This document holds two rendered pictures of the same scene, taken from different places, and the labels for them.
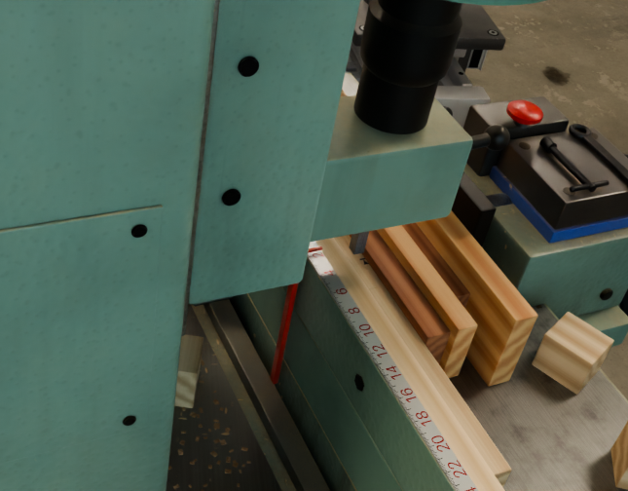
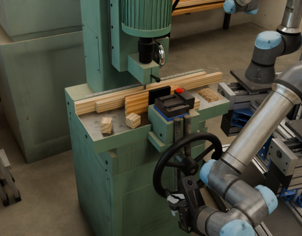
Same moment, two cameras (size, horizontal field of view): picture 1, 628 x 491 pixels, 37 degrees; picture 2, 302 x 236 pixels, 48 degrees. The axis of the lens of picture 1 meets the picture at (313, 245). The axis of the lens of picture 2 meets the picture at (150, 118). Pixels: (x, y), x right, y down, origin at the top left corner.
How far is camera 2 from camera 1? 1.39 m
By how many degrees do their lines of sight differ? 70
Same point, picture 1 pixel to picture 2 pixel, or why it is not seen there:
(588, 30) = not seen: outside the picture
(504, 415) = (118, 115)
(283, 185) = (116, 50)
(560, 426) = (116, 121)
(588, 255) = (156, 116)
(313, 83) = (116, 34)
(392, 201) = (136, 73)
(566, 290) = (154, 124)
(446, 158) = (140, 69)
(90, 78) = (93, 14)
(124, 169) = (95, 28)
